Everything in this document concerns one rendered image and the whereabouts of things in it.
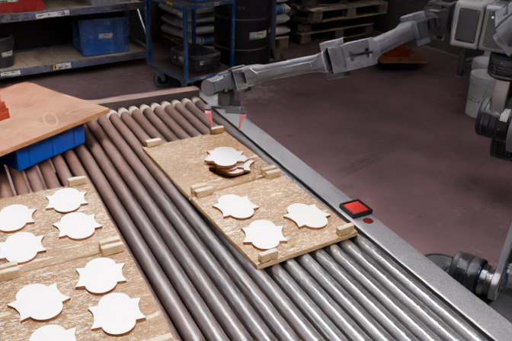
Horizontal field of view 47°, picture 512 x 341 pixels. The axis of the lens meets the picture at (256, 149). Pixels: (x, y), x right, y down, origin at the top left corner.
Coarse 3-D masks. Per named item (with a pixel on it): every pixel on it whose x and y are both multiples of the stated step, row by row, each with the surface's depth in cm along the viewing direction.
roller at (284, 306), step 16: (128, 112) 258; (144, 144) 232; (208, 224) 183; (224, 240) 174; (240, 256) 166; (256, 272) 159; (272, 288) 153; (288, 304) 147; (288, 320) 145; (304, 320) 142; (304, 336) 139; (320, 336) 138
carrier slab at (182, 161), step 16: (176, 144) 226; (192, 144) 226; (208, 144) 226; (224, 144) 227; (240, 144) 228; (160, 160) 213; (176, 160) 213; (192, 160) 214; (256, 160) 216; (176, 176) 202; (192, 176) 203; (208, 176) 203; (224, 176) 204; (240, 176) 204; (256, 176) 204
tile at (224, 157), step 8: (208, 152) 208; (216, 152) 208; (224, 152) 208; (232, 152) 208; (240, 152) 208; (208, 160) 202; (216, 160) 202; (224, 160) 202; (232, 160) 203; (240, 160) 203
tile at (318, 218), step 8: (288, 208) 184; (296, 208) 184; (304, 208) 184; (312, 208) 184; (288, 216) 179; (296, 216) 180; (304, 216) 180; (312, 216) 180; (320, 216) 180; (328, 216) 181; (296, 224) 177; (304, 224) 176; (312, 224) 176; (320, 224) 176
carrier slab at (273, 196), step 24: (216, 192) 194; (240, 192) 194; (264, 192) 195; (288, 192) 195; (216, 216) 180; (264, 216) 181; (336, 216) 182; (240, 240) 169; (288, 240) 170; (312, 240) 170; (336, 240) 172; (264, 264) 160
